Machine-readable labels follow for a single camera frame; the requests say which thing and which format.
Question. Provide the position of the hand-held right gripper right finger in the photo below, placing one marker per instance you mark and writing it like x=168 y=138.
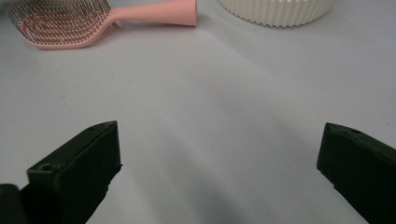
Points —
x=364 y=174

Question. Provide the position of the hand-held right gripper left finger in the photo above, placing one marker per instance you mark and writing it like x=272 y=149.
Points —
x=77 y=174

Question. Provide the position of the pink hairbrush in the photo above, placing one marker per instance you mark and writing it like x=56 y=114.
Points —
x=155 y=14

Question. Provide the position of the white ribbed plastic basket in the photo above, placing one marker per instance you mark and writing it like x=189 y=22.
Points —
x=280 y=14

